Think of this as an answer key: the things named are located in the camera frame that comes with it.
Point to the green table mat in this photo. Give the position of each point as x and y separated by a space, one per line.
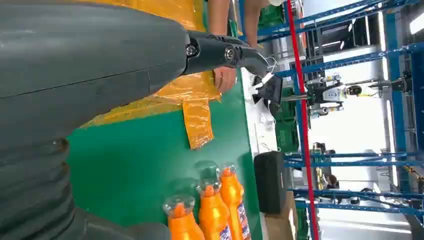
132 165

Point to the ribbed grey left arm sleeve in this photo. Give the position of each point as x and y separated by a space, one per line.
33 192

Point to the red pole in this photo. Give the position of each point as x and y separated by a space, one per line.
303 132

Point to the background humanoid robot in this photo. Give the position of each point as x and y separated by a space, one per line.
331 94

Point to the person's right hand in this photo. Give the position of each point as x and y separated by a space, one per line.
225 79

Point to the blue steel rack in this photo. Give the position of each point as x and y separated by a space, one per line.
348 162
394 99

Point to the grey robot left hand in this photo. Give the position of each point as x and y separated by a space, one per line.
82 59

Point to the black power adapter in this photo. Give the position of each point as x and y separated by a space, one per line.
271 91

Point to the green plastic crate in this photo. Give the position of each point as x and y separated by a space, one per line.
285 104
287 136
271 16

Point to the yellow plastic sheet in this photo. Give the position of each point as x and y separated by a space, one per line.
185 89

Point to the brown cardboard box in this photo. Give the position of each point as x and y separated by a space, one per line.
281 222

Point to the black case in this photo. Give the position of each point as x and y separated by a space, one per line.
270 182

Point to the orange detergent bottle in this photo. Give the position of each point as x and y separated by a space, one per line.
182 222
232 195
213 215

